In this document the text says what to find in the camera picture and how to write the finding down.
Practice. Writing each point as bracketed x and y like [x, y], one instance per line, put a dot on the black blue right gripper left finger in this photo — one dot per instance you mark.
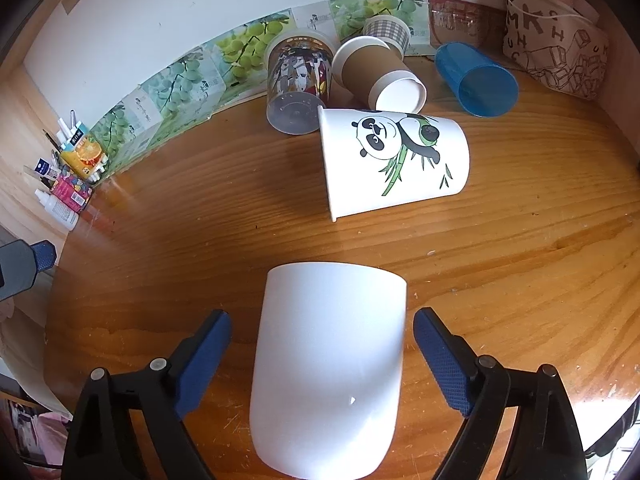
[102, 443]

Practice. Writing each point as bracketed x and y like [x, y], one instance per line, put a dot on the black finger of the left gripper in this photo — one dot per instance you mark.
[21, 263]

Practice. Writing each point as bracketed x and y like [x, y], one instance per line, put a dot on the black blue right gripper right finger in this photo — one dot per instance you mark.
[545, 441]

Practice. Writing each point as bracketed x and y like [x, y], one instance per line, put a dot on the plain white cup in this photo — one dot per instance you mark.
[327, 374]

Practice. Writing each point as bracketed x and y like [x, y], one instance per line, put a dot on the white panda paper cup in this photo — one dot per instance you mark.
[375, 160]

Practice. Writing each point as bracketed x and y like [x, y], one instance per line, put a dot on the orange illustrated paper cup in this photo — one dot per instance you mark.
[299, 74]

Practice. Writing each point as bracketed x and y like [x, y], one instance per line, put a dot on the blue plastic cup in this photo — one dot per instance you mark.
[483, 87]

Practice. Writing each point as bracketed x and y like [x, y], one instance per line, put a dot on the brown sleeve paper cup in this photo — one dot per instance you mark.
[372, 72]

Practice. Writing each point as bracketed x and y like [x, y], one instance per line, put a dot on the grey checkered paper cup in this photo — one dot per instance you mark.
[393, 31]

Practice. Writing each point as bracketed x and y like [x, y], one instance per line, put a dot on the white small dropper bottle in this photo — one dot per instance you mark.
[58, 210]

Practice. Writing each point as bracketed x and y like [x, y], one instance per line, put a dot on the pink small box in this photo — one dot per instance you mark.
[72, 191]

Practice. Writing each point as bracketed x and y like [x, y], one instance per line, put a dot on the orange pen holder box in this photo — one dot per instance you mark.
[83, 153]

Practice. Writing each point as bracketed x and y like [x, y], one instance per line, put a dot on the green grape paper strip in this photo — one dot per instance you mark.
[230, 69]

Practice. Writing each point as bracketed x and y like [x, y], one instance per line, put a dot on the beige patterned storage bag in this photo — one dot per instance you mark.
[562, 50]

